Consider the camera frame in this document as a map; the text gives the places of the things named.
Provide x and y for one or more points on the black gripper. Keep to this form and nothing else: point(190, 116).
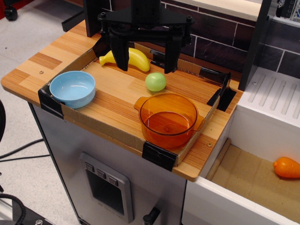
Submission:
point(146, 21)

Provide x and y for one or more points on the green toy pear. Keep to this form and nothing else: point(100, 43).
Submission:
point(155, 82)

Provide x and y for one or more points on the light blue bowl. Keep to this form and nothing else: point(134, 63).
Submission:
point(74, 88)

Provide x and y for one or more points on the yellow toy banana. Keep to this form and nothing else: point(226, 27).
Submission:
point(136, 58)

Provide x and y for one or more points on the orange transparent pot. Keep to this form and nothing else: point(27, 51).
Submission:
point(168, 120)

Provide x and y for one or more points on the cardboard fence with black tape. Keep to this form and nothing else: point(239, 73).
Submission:
point(111, 114)

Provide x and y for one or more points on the black caster wheel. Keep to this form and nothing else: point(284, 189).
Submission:
point(10, 13)

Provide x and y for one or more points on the grey toy dishwasher cabinet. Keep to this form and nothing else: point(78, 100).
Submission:
point(107, 184)

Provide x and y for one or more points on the white toy sink unit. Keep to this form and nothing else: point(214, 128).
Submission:
point(238, 185)

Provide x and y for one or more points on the orange toy carrot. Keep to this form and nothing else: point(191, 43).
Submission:
point(287, 168)

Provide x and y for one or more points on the black upright post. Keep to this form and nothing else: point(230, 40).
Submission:
point(92, 8)

